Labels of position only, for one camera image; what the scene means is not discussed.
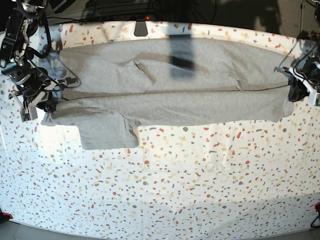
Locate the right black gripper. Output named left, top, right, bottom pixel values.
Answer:
left=4, top=64, right=59, bottom=113

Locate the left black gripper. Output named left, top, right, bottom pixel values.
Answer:
left=288, top=57, right=320, bottom=102

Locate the grey T-shirt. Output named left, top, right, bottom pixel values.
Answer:
left=40, top=37, right=294, bottom=150

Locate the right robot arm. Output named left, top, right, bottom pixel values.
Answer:
left=0, top=0, right=60, bottom=113

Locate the black power strip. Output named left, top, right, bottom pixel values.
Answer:
left=98, top=14, right=156, bottom=22

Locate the terrazzo pattern table cover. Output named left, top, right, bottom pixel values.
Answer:
left=0, top=19, right=320, bottom=238

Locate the red corner clamp right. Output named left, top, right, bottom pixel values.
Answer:
left=310, top=202, right=320, bottom=229

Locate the red corner clamp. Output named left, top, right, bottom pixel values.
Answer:
left=0, top=212, right=13, bottom=224
left=310, top=202, right=320, bottom=229

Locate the red corner clamp left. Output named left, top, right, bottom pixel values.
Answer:
left=0, top=212, right=13, bottom=224

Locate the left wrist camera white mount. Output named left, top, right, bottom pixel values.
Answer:
left=274, top=66, right=320, bottom=107

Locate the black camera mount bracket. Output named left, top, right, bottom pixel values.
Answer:
left=134, top=21, right=148, bottom=37

